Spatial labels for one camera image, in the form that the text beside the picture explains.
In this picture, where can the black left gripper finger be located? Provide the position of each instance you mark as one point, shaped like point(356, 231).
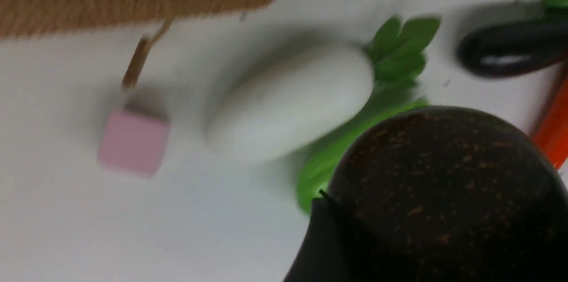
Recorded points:
point(323, 254)

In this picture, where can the pink foam cube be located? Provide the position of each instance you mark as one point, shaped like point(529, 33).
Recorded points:
point(134, 142)

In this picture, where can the green cucumber toy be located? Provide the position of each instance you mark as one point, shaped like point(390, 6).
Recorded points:
point(325, 154)

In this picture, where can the dark purple mangosteen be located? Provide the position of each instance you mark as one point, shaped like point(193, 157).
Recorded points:
point(450, 194)

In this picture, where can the white radish with green leaves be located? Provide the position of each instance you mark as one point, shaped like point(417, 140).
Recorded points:
point(298, 100)

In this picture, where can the purple eggplant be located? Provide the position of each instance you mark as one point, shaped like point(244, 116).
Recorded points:
point(513, 49)

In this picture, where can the orange carrot with green top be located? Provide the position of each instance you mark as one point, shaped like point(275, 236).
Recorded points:
point(552, 133)

